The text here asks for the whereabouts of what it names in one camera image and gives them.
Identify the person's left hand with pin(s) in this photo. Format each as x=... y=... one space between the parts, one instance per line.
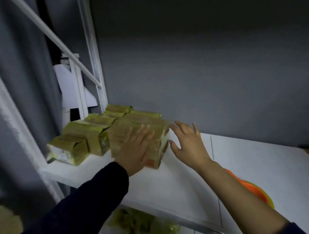
x=134 y=154

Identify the person's right hand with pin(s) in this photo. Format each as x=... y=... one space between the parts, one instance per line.
x=193 y=149

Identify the person's right thumb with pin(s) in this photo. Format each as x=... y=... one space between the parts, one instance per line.
x=174 y=146

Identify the person's right middle finger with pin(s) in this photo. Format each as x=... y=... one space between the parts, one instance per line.
x=182 y=126

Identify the person's left fingers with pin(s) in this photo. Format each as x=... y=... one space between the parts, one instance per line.
x=142 y=137

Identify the tan box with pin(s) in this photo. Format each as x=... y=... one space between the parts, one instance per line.
x=158 y=144

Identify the person's right forearm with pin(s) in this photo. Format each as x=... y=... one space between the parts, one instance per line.
x=241 y=205

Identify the person's left forearm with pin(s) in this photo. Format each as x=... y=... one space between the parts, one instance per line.
x=84 y=207

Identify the pile of yellow-green packets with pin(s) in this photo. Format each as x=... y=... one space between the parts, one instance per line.
x=72 y=147

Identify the white shelf board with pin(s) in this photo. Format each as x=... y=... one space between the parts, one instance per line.
x=253 y=164

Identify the clear bag of green packets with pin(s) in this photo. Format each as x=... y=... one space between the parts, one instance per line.
x=135 y=221

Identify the white paper sheet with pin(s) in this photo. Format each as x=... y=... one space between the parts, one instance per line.
x=67 y=91

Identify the orange plastic bowl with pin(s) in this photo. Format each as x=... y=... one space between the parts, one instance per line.
x=253 y=188

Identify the grey curtain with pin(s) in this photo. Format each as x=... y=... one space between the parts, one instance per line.
x=21 y=60

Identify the tan round object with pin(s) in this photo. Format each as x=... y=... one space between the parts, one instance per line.
x=9 y=220

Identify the white metal rack frame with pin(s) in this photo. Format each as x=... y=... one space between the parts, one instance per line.
x=92 y=48

